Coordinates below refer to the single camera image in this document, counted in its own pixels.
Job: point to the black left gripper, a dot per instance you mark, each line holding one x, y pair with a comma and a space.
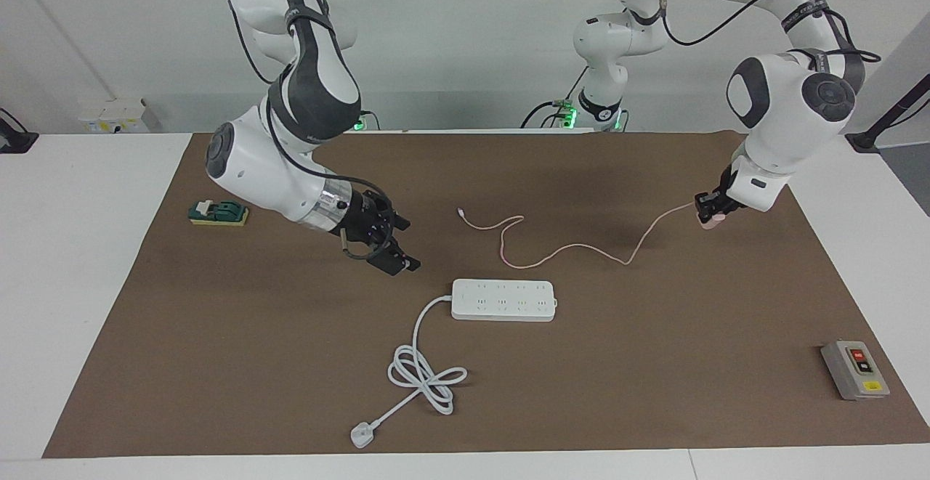
729, 189

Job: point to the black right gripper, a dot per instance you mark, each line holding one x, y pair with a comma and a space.
363, 222

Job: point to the pink charger adapter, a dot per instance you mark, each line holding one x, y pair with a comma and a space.
713, 221

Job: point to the white power strip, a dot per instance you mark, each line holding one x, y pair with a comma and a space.
501, 300

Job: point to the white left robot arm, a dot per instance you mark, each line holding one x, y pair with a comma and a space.
785, 110

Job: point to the brown table mat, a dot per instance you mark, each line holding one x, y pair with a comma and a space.
654, 356

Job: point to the black slanted stand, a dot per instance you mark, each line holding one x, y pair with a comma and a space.
883, 120

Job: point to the green knife switch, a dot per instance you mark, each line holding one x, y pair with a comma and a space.
221, 211

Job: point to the grey on-off switch box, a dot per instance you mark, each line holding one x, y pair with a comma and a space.
854, 371

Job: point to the white wall outlet box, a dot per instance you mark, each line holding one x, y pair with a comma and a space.
116, 115

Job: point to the black clamp mount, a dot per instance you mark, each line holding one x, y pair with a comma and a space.
14, 139

